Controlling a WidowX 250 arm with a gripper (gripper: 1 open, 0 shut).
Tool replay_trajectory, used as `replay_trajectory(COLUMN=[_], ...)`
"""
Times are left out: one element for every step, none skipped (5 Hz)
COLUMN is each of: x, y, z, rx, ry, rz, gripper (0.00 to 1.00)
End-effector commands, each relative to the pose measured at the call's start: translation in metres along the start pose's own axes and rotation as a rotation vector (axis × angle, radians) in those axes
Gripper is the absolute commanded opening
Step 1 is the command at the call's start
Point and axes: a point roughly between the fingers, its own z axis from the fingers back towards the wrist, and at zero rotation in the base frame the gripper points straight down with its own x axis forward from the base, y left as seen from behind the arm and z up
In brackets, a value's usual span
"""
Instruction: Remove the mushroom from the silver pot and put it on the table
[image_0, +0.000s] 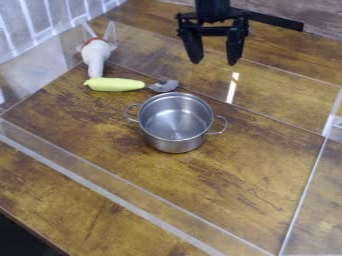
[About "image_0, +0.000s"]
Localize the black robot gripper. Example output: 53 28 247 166
173 0 251 67

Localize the white plush mushroom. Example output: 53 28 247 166
76 38 112 78

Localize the silver steel pot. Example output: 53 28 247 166
124 92 228 153

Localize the green handled spoon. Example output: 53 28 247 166
84 77 179 93

